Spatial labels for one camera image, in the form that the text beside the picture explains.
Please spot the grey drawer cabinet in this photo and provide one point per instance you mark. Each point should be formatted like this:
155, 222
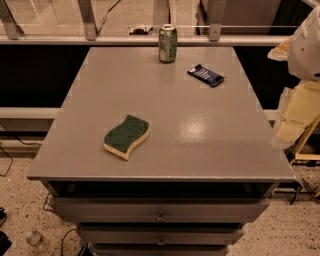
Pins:
208, 163

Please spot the blue rxbar blueberry wrapper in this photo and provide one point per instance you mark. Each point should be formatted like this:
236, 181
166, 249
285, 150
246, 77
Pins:
205, 75

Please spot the top drawer knob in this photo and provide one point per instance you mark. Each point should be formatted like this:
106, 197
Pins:
160, 218

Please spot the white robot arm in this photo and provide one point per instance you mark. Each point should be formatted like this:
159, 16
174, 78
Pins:
304, 51

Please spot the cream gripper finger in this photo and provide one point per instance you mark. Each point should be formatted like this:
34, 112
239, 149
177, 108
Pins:
280, 52
297, 108

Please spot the wooden frame stand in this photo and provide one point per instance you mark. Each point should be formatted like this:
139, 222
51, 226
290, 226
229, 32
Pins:
297, 151

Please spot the drawer knob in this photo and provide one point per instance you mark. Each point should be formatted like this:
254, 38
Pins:
160, 218
161, 242

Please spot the green and yellow sponge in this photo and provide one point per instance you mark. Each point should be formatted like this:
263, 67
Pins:
122, 139

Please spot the green soda can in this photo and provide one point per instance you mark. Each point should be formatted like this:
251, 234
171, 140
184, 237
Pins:
167, 43

